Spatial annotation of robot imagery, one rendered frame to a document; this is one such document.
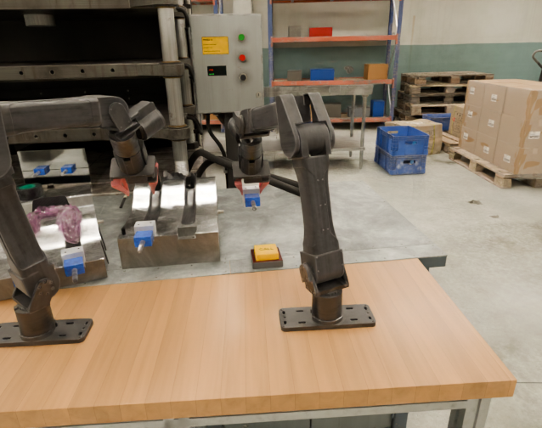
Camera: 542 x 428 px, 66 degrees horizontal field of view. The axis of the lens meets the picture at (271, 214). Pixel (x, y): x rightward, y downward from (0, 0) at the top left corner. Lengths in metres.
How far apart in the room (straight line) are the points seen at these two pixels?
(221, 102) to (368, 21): 6.09
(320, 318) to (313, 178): 0.29
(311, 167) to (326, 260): 0.19
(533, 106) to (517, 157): 0.48
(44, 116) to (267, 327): 0.59
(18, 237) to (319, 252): 0.57
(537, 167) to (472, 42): 3.99
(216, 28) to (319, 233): 1.24
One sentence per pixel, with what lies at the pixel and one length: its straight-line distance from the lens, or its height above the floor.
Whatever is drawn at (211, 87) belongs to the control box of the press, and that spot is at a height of 1.18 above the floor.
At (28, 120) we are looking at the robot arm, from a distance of 0.86.
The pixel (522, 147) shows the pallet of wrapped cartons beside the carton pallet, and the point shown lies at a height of 0.41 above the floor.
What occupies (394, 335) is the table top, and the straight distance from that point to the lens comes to 0.91.
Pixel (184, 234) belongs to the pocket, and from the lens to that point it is 1.17.
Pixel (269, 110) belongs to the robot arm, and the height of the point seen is 1.21.
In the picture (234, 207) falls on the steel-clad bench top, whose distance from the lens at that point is 1.52.
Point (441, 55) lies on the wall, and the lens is 8.14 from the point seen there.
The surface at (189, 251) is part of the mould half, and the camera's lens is 1.14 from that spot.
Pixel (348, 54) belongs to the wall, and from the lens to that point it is 7.77.
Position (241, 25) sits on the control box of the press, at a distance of 1.89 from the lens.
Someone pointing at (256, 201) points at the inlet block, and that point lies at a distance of 1.18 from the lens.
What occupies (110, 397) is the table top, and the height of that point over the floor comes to 0.80.
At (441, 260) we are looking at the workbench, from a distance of 1.25.
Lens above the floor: 1.35
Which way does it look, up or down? 22 degrees down
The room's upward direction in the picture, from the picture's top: 1 degrees counter-clockwise
